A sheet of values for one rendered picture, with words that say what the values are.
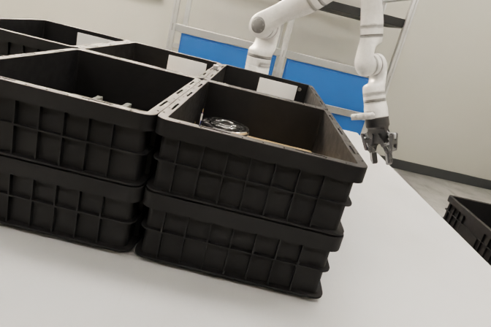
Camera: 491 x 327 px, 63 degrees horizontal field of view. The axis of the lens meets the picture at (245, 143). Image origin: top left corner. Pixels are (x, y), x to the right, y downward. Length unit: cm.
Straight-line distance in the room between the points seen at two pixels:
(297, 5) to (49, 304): 115
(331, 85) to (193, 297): 268
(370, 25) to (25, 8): 355
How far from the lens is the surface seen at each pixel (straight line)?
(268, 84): 132
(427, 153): 455
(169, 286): 62
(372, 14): 135
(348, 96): 321
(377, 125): 135
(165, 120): 55
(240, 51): 306
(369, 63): 133
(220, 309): 60
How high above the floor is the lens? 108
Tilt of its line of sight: 17 degrees down
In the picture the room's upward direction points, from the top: 14 degrees clockwise
